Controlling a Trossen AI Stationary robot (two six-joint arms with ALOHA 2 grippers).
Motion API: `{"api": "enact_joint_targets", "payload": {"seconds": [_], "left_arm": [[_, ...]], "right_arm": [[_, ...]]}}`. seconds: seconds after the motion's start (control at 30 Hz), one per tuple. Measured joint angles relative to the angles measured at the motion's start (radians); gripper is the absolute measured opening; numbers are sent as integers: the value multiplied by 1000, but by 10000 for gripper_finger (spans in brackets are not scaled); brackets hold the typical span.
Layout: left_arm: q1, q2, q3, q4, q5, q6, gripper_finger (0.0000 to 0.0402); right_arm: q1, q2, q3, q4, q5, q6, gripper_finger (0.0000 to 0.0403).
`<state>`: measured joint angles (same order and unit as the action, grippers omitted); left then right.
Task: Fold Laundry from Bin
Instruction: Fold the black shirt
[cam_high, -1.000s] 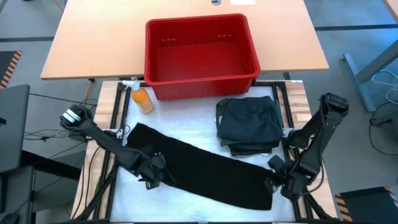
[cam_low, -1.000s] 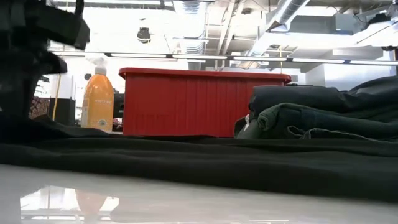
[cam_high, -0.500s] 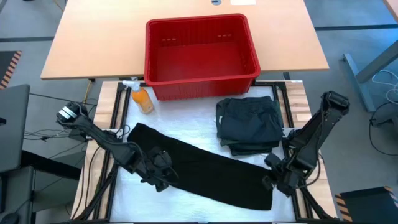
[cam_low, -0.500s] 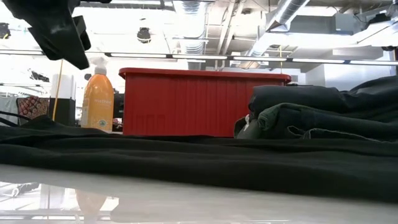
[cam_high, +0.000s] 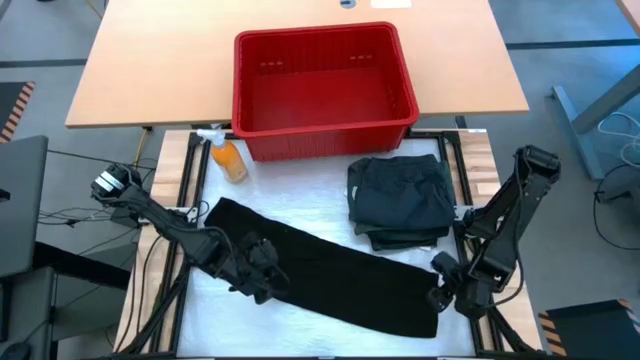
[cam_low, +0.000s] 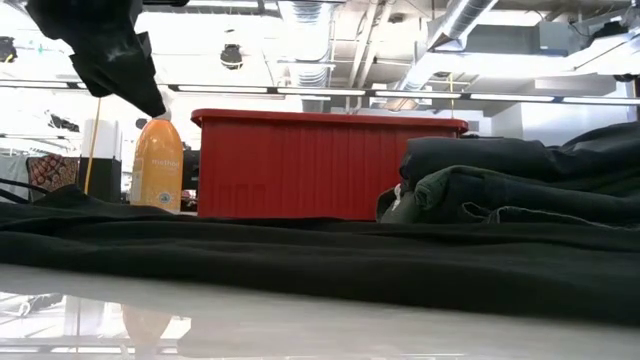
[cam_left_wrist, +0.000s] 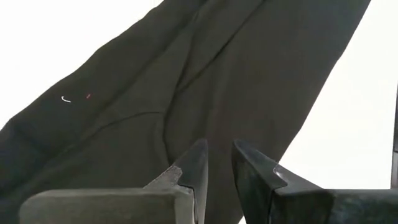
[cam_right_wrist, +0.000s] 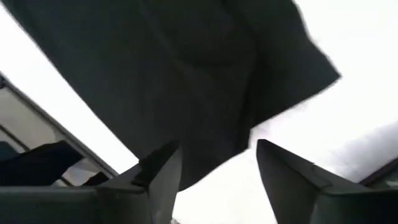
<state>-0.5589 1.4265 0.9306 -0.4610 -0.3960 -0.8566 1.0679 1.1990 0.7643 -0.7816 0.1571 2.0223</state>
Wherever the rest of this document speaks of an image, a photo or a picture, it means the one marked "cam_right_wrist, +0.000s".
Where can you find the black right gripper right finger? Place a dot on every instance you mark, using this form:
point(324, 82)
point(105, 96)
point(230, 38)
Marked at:
point(326, 205)

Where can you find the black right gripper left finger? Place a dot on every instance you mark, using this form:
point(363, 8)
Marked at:
point(93, 205)

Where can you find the black garment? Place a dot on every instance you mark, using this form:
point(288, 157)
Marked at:
point(171, 77)

